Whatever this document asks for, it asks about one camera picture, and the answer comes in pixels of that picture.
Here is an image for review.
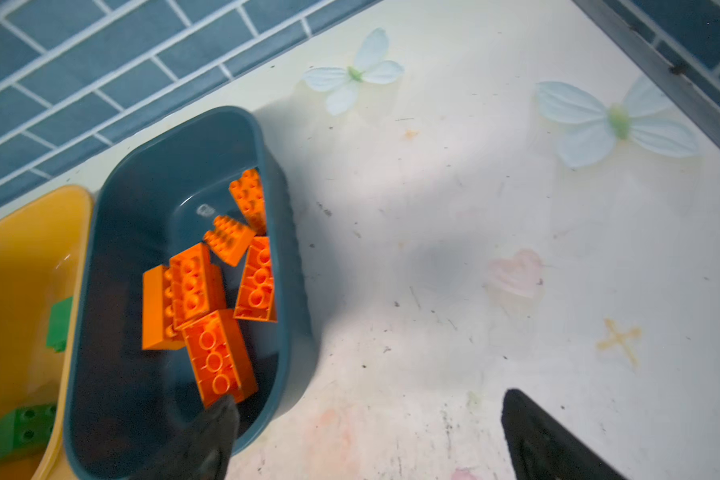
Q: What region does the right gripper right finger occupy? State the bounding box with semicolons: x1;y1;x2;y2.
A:
501;389;624;480

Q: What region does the yellow plastic container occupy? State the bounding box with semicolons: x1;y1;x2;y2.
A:
0;186;94;479

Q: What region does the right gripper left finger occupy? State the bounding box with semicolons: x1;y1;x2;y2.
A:
130;395;240;479

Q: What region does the dark teal plastic container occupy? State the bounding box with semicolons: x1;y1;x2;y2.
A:
64;106;317;479

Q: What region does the orange lego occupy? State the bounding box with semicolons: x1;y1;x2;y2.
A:
169;243;227;331
182;309;259;409
234;236;277;323
142;265;185;351
229;168;267;236
203;215;256;267

